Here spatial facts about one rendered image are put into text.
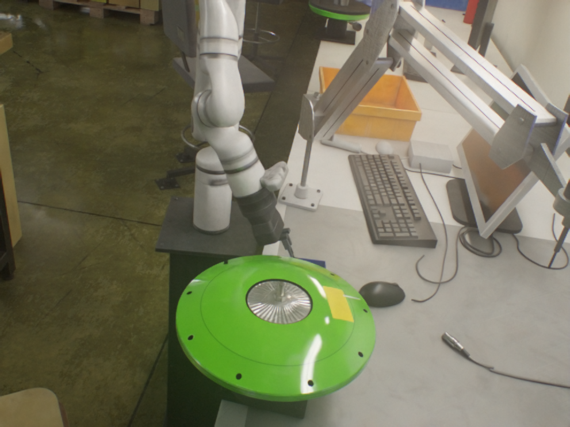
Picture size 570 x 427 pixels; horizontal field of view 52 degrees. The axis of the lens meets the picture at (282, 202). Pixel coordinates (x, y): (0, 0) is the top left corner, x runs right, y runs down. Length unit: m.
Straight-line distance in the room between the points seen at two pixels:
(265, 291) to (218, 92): 0.36
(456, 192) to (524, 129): 0.91
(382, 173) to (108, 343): 1.28
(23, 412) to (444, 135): 1.50
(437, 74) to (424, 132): 1.10
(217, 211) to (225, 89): 0.45
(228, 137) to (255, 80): 1.96
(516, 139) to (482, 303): 0.58
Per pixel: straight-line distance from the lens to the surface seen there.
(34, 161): 3.62
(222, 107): 1.04
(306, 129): 1.39
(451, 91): 0.94
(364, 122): 1.91
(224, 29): 1.08
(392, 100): 2.24
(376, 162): 1.72
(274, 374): 0.83
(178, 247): 1.41
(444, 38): 0.97
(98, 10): 6.46
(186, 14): 2.80
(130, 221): 3.03
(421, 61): 1.00
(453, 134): 2.10
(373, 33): 1.12
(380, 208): 1.52
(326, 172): 1.67
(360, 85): 1.19
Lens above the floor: 1.69
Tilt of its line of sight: 31 degrees down
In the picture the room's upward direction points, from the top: 8 degrees clockwise
